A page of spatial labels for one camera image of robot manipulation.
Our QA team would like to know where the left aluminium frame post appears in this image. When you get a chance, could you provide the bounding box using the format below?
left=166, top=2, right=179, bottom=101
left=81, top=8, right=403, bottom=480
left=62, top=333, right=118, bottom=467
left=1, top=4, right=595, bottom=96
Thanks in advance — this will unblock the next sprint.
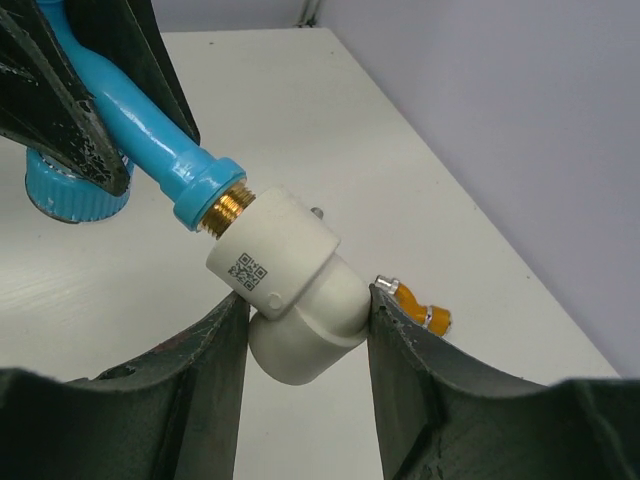
left=294, top=0, right=325, bottom=28

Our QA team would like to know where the white elbow pipe fitting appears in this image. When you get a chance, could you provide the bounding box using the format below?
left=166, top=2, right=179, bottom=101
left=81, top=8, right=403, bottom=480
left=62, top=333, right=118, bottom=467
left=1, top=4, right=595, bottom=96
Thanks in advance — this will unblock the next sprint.
left=206, top=187, right=371, bottom=385

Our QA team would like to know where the chrome water faucet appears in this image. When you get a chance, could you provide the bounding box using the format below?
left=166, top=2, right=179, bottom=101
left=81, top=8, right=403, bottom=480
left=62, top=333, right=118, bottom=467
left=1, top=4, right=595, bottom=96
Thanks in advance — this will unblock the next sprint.
left=311, top=207, right=324, bottom=220

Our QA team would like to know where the blue water faucet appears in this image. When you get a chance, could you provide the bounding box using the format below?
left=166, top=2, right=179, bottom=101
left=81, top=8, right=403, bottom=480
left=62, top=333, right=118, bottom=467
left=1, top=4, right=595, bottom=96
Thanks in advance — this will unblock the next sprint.
left=37, top=1, right=255, bottom=239

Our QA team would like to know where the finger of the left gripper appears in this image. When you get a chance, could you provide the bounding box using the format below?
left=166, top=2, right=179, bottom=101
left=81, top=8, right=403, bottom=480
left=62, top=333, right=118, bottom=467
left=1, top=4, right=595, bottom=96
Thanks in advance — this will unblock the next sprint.
left=65, top=0, right=201, bottom=144
left=1, top=1, right=130, bottom=196

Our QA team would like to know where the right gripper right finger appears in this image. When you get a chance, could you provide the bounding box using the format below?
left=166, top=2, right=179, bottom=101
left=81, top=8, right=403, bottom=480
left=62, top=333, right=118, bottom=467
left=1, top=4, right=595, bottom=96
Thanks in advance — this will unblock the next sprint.
left=367, top=288, right=639, bottom=479

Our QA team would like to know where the orange water faucet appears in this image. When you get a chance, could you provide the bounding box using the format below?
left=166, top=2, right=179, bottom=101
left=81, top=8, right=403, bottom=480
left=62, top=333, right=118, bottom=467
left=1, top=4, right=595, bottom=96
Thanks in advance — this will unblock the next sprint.
left=374, top=275, right=452, bottom=338

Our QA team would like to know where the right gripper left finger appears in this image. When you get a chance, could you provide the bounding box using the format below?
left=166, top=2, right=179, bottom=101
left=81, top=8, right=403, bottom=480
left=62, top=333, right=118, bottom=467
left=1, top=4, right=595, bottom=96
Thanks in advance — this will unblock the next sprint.
left=1, top=294, right=249, bottom=479

